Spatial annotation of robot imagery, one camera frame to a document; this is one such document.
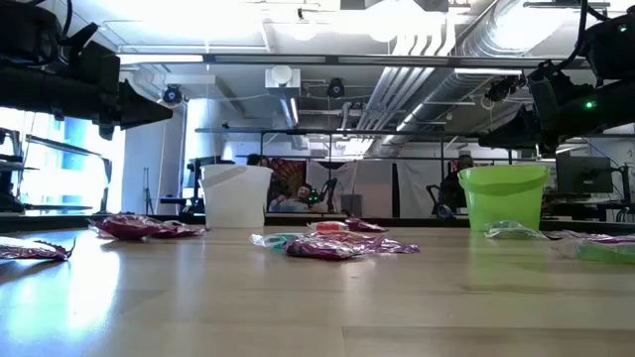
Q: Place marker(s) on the teal candy in clear wrapper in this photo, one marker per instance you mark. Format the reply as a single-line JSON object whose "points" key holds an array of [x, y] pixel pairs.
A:
{"points": [[270, 240]]}

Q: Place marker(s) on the small black desk robot arm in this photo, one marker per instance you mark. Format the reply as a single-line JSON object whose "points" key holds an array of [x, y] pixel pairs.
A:
{"points": [[327, 191]]}

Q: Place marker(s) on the black track spotlight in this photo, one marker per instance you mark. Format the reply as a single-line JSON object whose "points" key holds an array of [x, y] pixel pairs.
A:
{"points": [[502, 89]]}

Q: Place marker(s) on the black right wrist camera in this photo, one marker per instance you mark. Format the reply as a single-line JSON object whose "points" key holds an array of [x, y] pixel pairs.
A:
{"points": [[546, 82]]}

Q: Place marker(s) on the black computer monitor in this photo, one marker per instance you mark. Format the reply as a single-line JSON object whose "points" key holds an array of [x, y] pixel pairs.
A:
{"points": [[583, 174]]}

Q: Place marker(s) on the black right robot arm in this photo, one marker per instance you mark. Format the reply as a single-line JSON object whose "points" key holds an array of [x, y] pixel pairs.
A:
{"points": [[610, 106]]}

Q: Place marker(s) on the black overhead beam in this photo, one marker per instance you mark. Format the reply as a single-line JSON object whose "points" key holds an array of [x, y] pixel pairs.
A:
{"points": [[347, 60]]}

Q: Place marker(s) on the red patterned tapestry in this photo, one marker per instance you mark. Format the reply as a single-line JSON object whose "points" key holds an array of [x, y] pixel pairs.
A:
{"points": [[288, 173]]}

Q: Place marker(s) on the black shelf rack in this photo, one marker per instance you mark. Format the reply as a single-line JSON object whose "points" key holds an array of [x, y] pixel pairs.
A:
{"points": [[64, 148]]}

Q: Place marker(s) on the ceiling light strip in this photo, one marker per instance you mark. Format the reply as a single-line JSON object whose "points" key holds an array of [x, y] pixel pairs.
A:
{"points": [[488, 71], [161, 58]]}

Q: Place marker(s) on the white plastic bucket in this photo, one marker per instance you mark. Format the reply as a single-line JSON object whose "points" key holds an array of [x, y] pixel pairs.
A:
{"points": [[235, 198]]}

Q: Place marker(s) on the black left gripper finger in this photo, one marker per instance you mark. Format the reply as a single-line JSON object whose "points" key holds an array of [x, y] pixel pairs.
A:
{"points": [[141, 111]]}

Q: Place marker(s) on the black round ceiling camera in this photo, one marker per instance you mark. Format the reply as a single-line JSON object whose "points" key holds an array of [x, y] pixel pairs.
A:
{"points": [[172, 95], [336, 88]]}

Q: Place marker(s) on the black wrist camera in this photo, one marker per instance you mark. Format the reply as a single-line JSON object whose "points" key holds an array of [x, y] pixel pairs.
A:
{"points": [[99, 64], [546, 82]]}

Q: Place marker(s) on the white cloth partition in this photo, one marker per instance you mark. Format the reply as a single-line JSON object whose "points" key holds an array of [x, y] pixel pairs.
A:
{"points": [[372, 188]]}

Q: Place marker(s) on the black office chair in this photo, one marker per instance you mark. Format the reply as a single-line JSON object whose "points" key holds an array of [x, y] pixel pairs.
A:
{"points": [[436, 198]]}

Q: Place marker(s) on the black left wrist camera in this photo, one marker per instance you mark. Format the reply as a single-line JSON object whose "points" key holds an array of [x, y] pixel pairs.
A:
{"points": [[99, 64]]}

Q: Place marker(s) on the person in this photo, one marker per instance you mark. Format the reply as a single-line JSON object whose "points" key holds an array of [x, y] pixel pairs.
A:
{"points": [[297, 198], [454, 191], [255, 159]]}

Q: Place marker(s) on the green candy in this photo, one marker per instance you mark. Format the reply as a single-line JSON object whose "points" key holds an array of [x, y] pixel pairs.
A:
{"points": [[511, 230], [605, 253]]}

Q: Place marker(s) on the black tripod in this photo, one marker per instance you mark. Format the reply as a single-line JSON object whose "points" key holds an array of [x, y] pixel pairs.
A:
{"points": [[147, 203]]}

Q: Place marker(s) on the black metal rack frame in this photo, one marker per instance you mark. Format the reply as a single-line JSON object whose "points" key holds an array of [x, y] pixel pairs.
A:
{"points": [[317, 132]]}

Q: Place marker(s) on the green plastic bucket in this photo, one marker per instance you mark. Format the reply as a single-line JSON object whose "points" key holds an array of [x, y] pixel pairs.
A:
{"points": [[503, 198]]}

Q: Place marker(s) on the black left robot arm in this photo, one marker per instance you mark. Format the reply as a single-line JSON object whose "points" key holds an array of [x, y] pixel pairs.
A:
{"points": [[30, 91]]}

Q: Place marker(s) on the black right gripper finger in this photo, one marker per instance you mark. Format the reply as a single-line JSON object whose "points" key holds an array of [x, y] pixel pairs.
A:
{"points": [[521, 134]]}

